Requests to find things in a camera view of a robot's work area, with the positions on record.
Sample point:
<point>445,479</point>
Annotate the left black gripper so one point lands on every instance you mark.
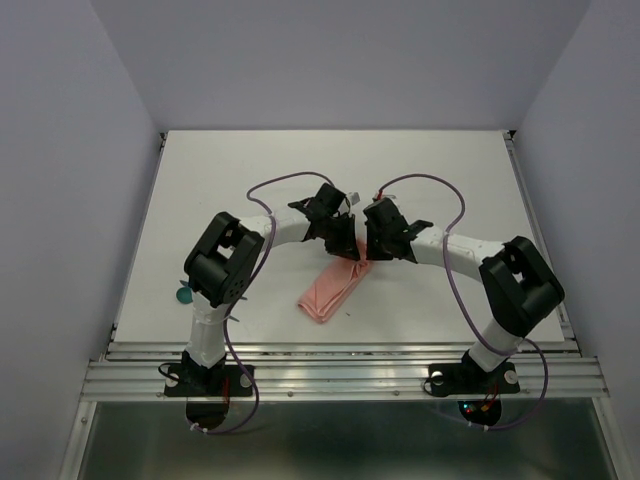
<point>346,248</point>

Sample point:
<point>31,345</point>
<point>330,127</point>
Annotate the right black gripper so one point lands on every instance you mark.
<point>372,252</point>

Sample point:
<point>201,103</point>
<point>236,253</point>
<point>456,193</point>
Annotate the pink satin napkin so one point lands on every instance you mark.
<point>334,285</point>

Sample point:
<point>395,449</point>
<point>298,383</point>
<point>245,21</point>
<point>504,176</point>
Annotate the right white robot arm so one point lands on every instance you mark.
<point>520,287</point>

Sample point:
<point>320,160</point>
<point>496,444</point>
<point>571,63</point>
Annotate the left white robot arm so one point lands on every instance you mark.
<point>223,262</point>

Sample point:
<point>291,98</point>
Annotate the teal plastic spoon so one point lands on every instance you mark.
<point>184,295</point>

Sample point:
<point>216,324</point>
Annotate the teal plastic utensil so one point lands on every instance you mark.
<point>187,284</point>

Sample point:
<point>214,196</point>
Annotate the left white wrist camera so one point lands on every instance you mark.
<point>353,198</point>

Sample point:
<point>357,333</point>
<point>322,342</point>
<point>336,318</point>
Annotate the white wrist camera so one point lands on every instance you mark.
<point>353,198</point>
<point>391,197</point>

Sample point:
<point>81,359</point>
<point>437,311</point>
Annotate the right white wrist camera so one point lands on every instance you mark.
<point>391,197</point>

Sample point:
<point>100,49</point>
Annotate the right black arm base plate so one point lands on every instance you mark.
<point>446,379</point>

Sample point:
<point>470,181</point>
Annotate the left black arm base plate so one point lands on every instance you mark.
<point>228,381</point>

